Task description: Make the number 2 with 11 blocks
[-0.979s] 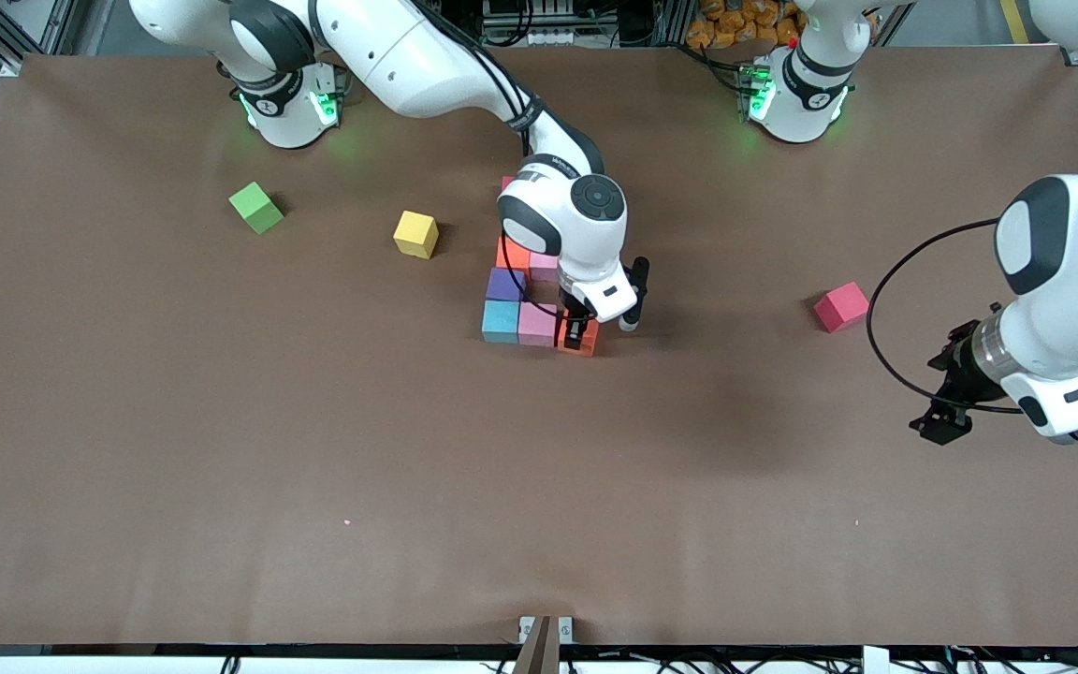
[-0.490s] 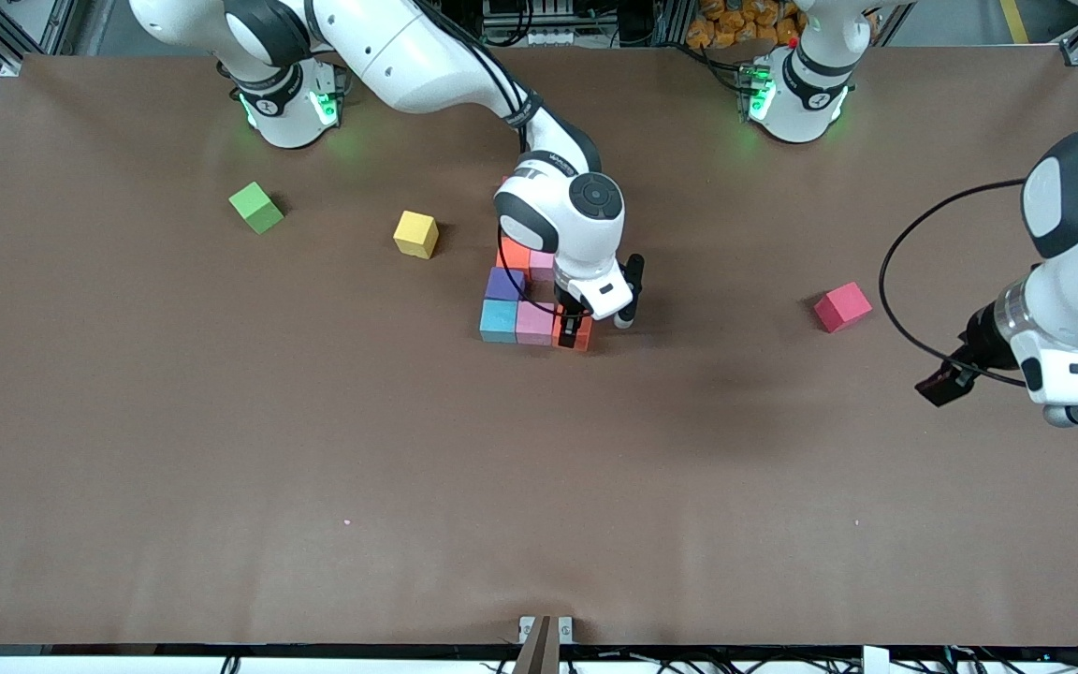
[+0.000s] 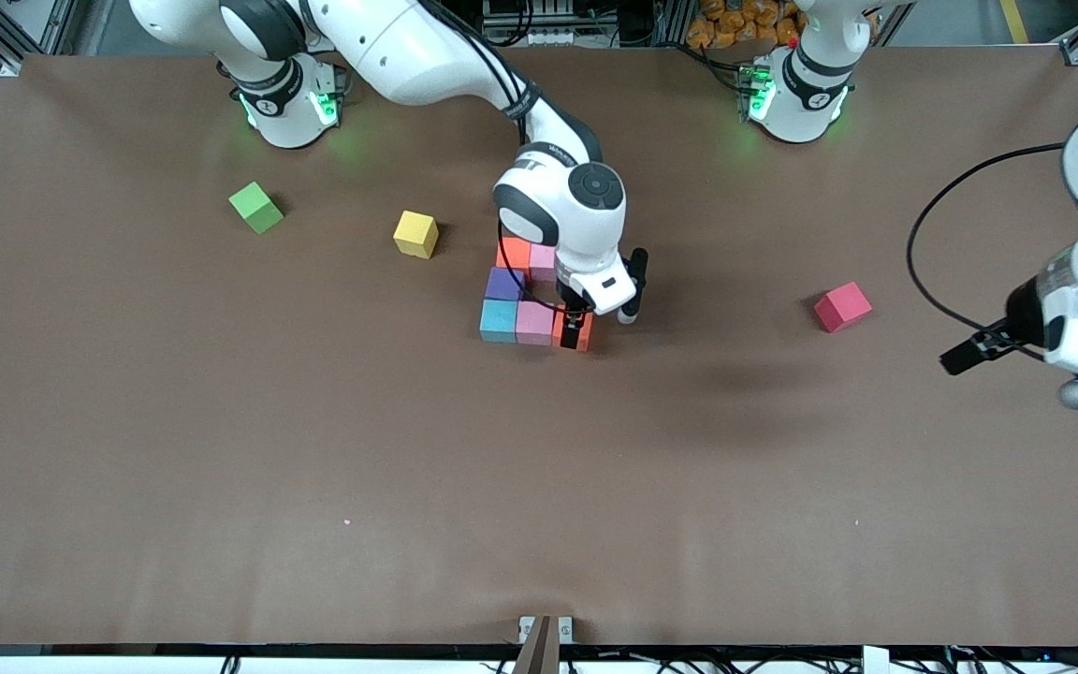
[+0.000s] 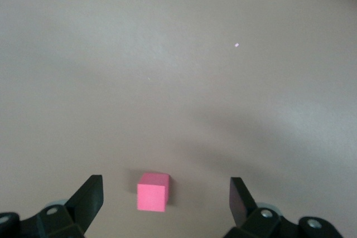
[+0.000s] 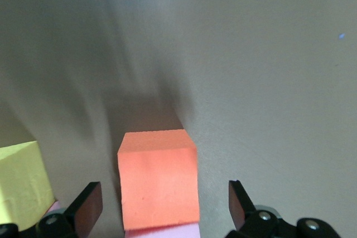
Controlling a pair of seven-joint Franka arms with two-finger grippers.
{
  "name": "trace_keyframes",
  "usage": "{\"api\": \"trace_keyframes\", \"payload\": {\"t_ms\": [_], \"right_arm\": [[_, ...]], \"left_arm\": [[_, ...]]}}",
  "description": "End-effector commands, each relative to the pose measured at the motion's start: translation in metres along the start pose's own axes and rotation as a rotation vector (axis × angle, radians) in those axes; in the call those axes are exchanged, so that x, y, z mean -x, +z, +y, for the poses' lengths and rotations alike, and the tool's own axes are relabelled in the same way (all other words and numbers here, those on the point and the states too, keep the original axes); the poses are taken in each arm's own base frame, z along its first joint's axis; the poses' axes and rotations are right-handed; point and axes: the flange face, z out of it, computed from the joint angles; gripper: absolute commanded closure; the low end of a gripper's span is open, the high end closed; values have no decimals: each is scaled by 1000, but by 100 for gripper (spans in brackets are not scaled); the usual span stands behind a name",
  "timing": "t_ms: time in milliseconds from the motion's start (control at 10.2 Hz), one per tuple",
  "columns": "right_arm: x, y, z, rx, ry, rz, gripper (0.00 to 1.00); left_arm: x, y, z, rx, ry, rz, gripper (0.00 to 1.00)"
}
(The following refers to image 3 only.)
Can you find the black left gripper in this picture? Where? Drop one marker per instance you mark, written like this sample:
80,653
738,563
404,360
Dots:
1023,316

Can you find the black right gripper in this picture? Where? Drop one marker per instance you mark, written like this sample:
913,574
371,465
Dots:
576,314

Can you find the orange foam cube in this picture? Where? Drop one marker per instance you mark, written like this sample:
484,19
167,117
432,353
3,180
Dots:
558,332
516,255

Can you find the pink foam cube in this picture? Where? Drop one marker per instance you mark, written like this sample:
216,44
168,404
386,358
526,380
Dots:
534,323
544,262

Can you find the blue foam cube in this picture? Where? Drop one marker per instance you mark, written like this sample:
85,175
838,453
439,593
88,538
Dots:
498,321

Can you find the purple foam cube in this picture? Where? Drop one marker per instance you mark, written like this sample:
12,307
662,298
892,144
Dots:
503,284

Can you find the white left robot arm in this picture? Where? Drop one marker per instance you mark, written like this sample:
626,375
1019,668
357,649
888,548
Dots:
806,94

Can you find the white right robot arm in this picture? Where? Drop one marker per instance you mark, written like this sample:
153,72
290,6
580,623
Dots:
408,47

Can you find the red foam cube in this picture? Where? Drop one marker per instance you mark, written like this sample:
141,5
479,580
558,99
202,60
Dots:
843,306

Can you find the yellow foam cube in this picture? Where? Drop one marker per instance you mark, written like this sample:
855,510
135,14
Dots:
416,234

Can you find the brown paper table cover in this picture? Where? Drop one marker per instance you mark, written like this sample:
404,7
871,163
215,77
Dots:
539,515

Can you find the grey electronics box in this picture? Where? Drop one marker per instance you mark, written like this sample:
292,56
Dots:
539,28

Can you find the green foam cube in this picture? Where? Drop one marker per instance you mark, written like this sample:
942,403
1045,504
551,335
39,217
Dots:
256,208

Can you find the orange mesh bag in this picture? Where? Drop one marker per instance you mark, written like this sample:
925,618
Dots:
735,26

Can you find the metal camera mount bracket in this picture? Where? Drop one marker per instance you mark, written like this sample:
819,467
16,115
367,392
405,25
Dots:
546,632

